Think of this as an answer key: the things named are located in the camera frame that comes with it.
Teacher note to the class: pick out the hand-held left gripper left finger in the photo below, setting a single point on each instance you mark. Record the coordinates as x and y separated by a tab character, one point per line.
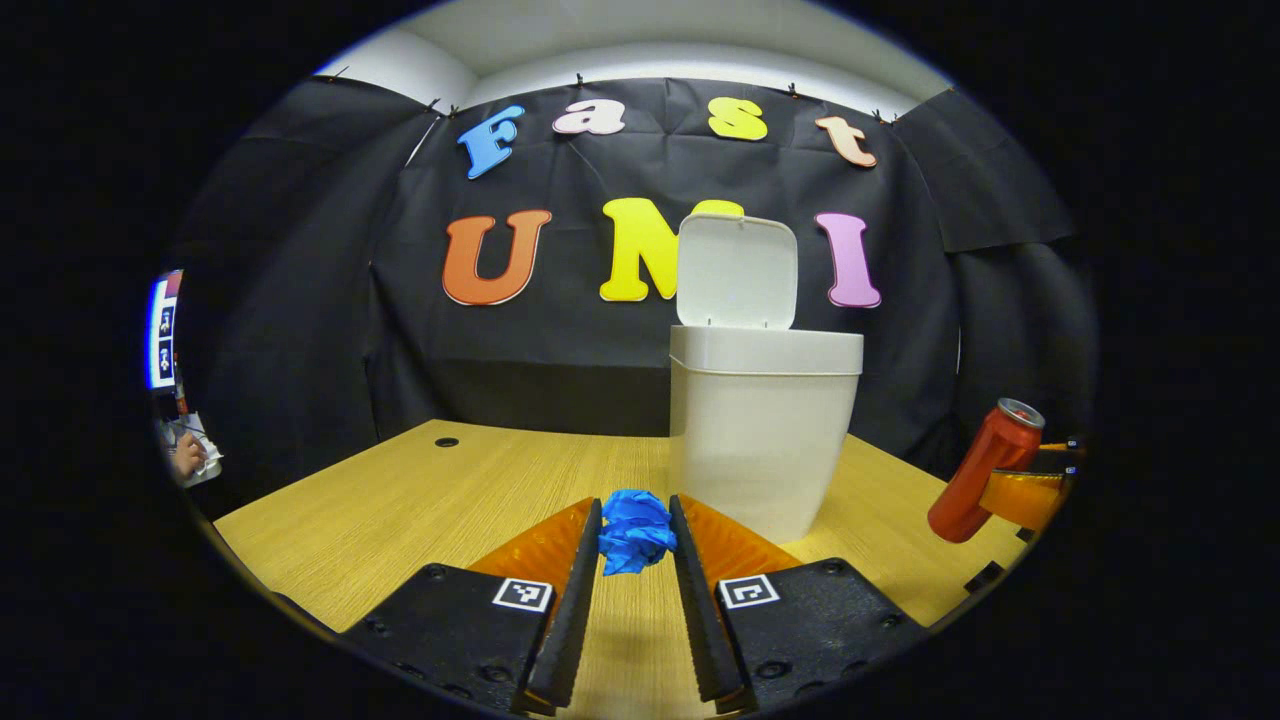
575	620

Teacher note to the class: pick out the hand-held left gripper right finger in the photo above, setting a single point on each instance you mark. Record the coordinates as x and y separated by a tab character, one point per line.
700	620

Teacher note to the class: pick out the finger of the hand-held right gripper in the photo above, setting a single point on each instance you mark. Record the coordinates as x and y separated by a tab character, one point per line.
1025	498

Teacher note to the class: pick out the red pop can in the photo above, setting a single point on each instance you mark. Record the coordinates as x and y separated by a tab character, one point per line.
975	470

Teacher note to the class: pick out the blue paper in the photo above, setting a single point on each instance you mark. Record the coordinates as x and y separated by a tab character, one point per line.
635	530

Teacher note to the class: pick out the white desktop garbage bin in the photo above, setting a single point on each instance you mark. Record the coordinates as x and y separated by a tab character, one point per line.
760	440

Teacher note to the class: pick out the wooden desktop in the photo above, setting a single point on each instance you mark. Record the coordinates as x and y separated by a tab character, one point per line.
420	520

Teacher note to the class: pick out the black backdrop cloth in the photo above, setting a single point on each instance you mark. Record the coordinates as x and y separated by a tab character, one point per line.
600	350

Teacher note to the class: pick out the white paper sheet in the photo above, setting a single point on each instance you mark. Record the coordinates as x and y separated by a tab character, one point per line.
208	465

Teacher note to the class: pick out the computer monitor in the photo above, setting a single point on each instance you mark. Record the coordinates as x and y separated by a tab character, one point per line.
163	330

